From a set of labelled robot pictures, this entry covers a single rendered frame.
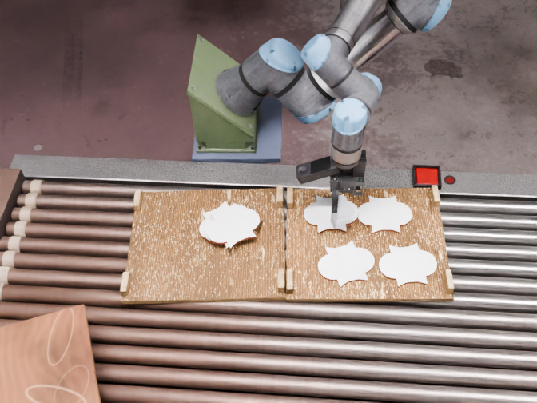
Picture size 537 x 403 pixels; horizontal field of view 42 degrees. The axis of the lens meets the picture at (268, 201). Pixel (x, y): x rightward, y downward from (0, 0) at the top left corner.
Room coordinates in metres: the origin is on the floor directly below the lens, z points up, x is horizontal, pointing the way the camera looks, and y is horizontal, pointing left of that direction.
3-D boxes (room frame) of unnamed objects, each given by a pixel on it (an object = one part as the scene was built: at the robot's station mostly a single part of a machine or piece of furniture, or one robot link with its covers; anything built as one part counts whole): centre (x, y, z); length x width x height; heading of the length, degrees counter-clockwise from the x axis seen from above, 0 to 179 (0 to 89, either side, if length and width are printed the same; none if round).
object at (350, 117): (1.13, -0.20, 1.27); 0.09 x 0.08 x 0.11; 154
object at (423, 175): (1.24, -0.45, 0.92); 0.06 x 0.06 x 0.01; 82
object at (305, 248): (1.03, -0.24, 0.93); 0.41 x 0.35 x 0.02; 86
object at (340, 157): (1.13, -0.19, 1.20); 0.08 x 0.08 x 0.05
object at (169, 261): (1.07, 0.17, 0.93); 0.41 x 0.35 x 0.02; 87
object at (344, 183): (1.12, -0.20, 1.11); 0.09 x 0.08 x 0.12; 85
